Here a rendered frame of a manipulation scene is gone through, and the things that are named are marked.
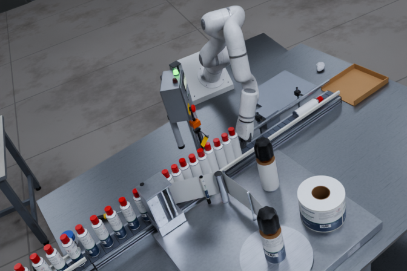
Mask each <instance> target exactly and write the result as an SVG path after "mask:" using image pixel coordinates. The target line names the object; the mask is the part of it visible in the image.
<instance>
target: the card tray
mask: <svg viewBox="0 0 407 271"><path fill-rule="evenodd" d="M388 80H389V77H387V76H384V75H382V74H380V73H377V72H375V71H372V70H369V69H367V68H365V67H362V66H360V65H357V64H352V65H351V66H349V67H348V68H346V69H345V70H343V71H342V72H340V73H339V74H337V75H335V76H334V77H332V78H331V79H330V80H329V83H327V84H326V85H324V86H323V87H321V90H322V91H324V92H325V91H327V90H328V91H331V92H333V93H335V92H337V91H340V94H339V96H340V97H342V101H344V102H346V103H348V104H350V105H352V106H356V105H357V104H358V103H360V102H361V101H363V100H364V99H366V98H367V97H368V96H370V95H371V94H373V93H374V92H376V91H377V90H379V89H380V88H381V87H383V86H384V85H386V84H387V83H388Z"/></svg>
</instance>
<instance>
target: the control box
mask: <svg viewBox="0 0 407 271"><path fill-rule="evenodd" d="M178 72H179V74H178V75H177V76H174V74H173V70H168V71H163V72H162V80H161V85H160V94H161V97H162V100H163V103H164V106H165V109H166V111H167V114H168V117H169V120H170V123H176V122H182V121H186V120H189V119H190V118H191V111H190V110H189V107H190V106H191V100H192V98H191V94H190V91H189V99H188V98H187V90H186V91H185V88H184V85H183V74H184V71H183V70H182V69H178ZM173 78H176V79H177V80H178V83H177V84H173V81H172V80H173Z"/></svg>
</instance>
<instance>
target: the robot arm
mask: <svg viewBox="0 0 407 271"><path fill-rule="evenodd" d="M244 22H245V11H244V9H243V8H242V7H240V6H238V5H234V6H230V7H226V8H222V9H219V10H215V11H211V12H209V13H206V14H205V15H203V16H202V19H201V22H200V23H201V27H202V29H203V31H204V32H205V33H206V34H207V35H209V36H211V39H210V40H209V41H208V42H207V43H206V44H205V45H204V46H203V47H202V49H201V50H200V53H199V62H200V64H201V66H200V67H199V69H198V72H197V77H198V79H199V82H200V83H201V84H202V85H203V86H205V87H207V88H217V87H219V86H221V85H222V84H223V82H224V80H225V76H226V74H225V69H224V68H225V67H227V66H229V65H230V64H231V69H232V72H233V76H234V79H235V80H236V81H237V82H239V83H241V84H242V86H243V90H242V91H241V97H240V107H239V118H238V120H237V123H236V130H235V132H236V133H237V135H238V136H239V137H240V148H241V149H243V148H246V145H247V142H251V139H252V138H253V132H254V122H253V120H254V118H255V112H256V105H257V102H258V101H259V89H258V86H257V81H256V79H255V77H254V76H253V75H252V74H251V71H250V65H249V62H248V56H247V50H246V46H245V41H244V37H243V33H242V30H241V27H242V26H243V23H244Z"/></svg>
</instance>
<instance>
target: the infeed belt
mask: <svg viewBox="0 0 407 271"><path fill-rule="evenodd" d="M332 94H334V93H333V92H331V91H328V92H326V93H325V94H323V95H322V97H323V100H325V99H326V98H328V97H329V96H331V95H332ZM338 97H339V95H337V96H336V97H335V98H333V99H331V100H330V101H329V102H327V103H326V104H324V105H322V106H321V107H320V108H318V109H316V110H315V111H313V112H312V113H311V114H309V115H308V116H306V117H305V118H303V119H302V120H300V121H299V122H297V123H296V124H294V125H293V126H291V127H290V128H288V129H287V130H286V131H284V132H283V133H281V134H279V135H278V136H277V137H275V138H273V139H272V140H270V141H271V142H273V141H275V139H277V138H279V137H280V136H282V135H283V134H284V133H286V132H288V131H289V130H291V129H292V128H294V127H295V126H296V125H298V124H299V123H301V122H302V121H304V120H305V119H307V118H308V117H310V116H311V115H313V114H314V113H316V112H317V111H318V110H320V109H322V108H323V107H324V106H326V105H327V104H329V103H330V102H332V101H333V100H335V99H336V98H338ZM295 119H296V118H294V116H293V115H292V116H290V117H289V118H287V119H286V120H284V121H283V122H281V123H280V124H278V125H276V126H275V127H273V128H272V129H270V130H269V131H267V132H266V133H264V134H263V135H261V136H260V137H258V138H257V139H259V138H261V137H264V138H268V137H269V136H271V135H273V134H274V133H275V132H277V131H278V130H280V129H282V128H283V127H284V126H286V125H287V124H289V123H291V122H292V121H293V120H295ZM257 139H255V140H254V141H252V142H251V143H249V144H248V145H246V148H243V149H241V151H242V155H243V154H244V153H246V152H247V151H249V150H250V149H251V148H253V147H254V145H255V142H256V140H257ZM254 154H255V152H253V153H251V154H250V155H248V156H247V157H245V158H244V159H242V160H241V161H240V162H238V163H236V164H235V165H234V166H232V167H230V168H229V169H228V170H227V171H225V173H227V172H228V171H230V170H232V169H233V168H235V167H236V166H237V165H239V164H240V163H242V162H243V161H245V160H246V159H248V158H249V157H251V156H252V155H254ZM137 219H138V220H139V222H140V224H141V226H140V228H139V229H138V230H131V229H130V227H129V225H128V224H127V225H126V226H124V228H125V230H126V231H127V236H126V237H125V238H124V239H122V240H120V239H118V238H117V236H116V234H115V233H114V234H112V235H111V237H112V239H113V241H114V244H113V246H112V247H111V248H109V249H106V248H105V247H104V246H103V244H102V243H101V242H100V243H99V244H97V246H98V248H99V250H100V254H99V256H97V257H96V258H92V257H90V255H89V254H88V252H87V251H86V254H87V255H88V257H89V259H90V261H91V263H92V264H93V263H94V262H95V261H97V260H98V259H100V258H102V257H103V256H104V255H106V254H107V253H109V252H111V251H112V250H113V249H115V248H116V247H117V246H119V245H121V244H122V243H124V242H125V241H127V240H128V239H130V238H131V237H132V236H134V235H136V234H137V233H138V232H140V231H141V230H143V229H145V228H146V227H147V226H149V225H150V224H151V222H150V221H148V222H146V221H144V220H143V218H142V216H140V217H138V218H137Z"/></svg>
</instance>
